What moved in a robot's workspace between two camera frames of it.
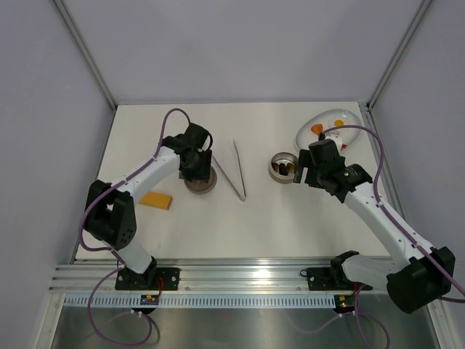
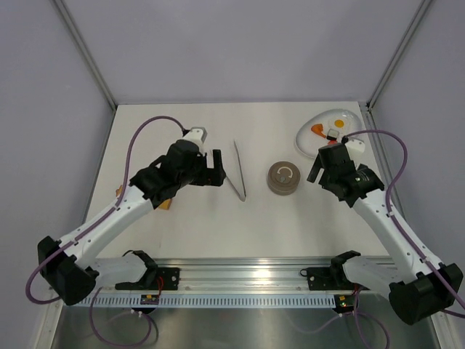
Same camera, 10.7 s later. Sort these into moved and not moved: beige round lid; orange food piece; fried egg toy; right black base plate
Moved: beige round lid
Not moved: orange food piece; fried egg toy; right black base plate
